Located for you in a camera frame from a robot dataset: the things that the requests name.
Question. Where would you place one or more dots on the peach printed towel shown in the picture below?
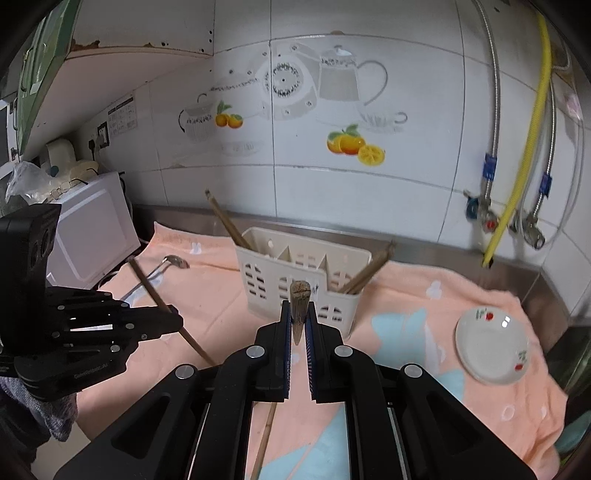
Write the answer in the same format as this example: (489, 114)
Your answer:
(406, 286)

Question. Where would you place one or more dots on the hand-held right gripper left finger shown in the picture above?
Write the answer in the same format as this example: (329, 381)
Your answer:
(286, 355)

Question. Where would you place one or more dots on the metal spoon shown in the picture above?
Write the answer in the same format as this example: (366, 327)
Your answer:
(173, 263)

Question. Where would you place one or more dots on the wall power socket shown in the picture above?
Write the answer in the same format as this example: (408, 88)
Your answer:
(100, 134)

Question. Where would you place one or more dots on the brown wooden chopstick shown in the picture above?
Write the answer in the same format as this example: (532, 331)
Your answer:
(298, 309)
(226, 221)
(374, 263)
(364, 279)
(150, 288)
(265, 438)

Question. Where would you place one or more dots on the metal angle valve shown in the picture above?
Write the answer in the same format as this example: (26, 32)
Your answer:
(531, 233)
(485, 214)

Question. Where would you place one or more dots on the white microwave oven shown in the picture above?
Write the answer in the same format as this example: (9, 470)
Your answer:
(87, 226)

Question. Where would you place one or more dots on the beige plastic utensil holder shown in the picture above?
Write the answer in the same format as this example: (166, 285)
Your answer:
(277, 277)

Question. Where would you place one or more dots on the white cherry print plate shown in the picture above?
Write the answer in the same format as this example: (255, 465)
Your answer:
(489, 346)

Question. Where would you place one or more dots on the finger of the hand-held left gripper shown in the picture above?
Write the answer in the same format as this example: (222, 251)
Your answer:
(152, 316)
(115, 337)

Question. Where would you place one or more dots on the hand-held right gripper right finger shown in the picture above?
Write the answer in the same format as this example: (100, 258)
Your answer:
(315, 355)

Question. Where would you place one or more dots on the white electric kettle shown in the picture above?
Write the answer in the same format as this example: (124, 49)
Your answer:
(62, 154)

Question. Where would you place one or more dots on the white wall label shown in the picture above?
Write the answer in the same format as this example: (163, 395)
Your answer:
(123, 115)

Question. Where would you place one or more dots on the pink plastic tag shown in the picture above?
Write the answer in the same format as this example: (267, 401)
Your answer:
(572, 106)

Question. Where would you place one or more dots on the clear plastic bag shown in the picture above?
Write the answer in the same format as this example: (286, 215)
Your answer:
(25, 180)

